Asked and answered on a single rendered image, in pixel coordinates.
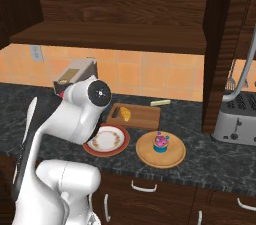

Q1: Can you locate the dark wood wall cabinet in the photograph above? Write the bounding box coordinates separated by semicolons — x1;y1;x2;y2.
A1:
9;0;222;56

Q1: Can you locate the dark wood drawer front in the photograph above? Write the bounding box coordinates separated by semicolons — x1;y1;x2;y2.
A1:
99;172;199;205
194;187;256;218

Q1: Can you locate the grey wall outlet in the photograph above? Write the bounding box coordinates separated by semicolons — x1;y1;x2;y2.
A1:
28;44;45;63

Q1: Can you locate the golden croissant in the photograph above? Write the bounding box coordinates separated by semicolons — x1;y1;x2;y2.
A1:
119;106;133;123

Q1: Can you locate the hanging slotted metal spatula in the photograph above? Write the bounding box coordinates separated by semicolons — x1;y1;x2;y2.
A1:
227;59;238;91

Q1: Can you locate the white drawer handle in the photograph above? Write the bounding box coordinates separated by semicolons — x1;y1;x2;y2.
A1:
236;197;256;213
130;179;158;193

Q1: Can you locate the round light wooden board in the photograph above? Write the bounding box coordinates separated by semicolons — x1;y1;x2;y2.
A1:
135;130;187;170

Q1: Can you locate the pale yellow butter stick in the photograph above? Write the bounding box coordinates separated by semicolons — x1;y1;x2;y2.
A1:
149;99;172;107

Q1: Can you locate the brown wooden cutting board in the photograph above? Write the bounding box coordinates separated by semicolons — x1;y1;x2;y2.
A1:
105;102;162;132

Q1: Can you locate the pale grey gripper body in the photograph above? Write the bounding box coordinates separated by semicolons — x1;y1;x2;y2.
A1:
53;57;98;95

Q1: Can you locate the silver toaster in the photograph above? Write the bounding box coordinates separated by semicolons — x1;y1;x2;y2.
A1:
210;90;256;147

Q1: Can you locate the pink cupcake in blue cup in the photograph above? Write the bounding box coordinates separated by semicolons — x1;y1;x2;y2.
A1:
152;131;170;154

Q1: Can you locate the dark wood open cabinet door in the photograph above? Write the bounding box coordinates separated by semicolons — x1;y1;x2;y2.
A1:
201;0;248;134

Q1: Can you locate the dark wood base cabinet door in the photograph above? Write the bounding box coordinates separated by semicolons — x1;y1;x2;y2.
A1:
90;188;195;225

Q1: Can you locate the white plate with red rim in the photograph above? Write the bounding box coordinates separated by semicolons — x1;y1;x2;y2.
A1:
82;122;131;158

